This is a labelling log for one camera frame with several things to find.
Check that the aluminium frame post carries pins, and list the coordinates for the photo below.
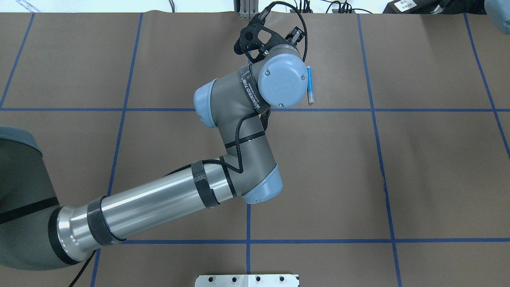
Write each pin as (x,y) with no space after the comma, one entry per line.
(246,8)

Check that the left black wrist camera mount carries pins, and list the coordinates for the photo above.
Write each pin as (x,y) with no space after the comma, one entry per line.
(250,44)

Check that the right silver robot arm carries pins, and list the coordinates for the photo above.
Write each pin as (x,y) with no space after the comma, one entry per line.
(499,12)

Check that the black mesh pen cup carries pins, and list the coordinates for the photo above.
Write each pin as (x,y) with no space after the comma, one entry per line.
(264,118)

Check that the white pedestal column base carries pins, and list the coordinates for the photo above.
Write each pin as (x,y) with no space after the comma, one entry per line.
(248,280)

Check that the blue marker pen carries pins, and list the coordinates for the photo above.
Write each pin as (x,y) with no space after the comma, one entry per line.
(310,88)

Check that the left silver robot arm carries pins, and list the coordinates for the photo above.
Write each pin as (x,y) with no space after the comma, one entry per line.
(38,233)

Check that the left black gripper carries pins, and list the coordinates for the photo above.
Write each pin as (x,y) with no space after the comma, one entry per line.
(295,34)

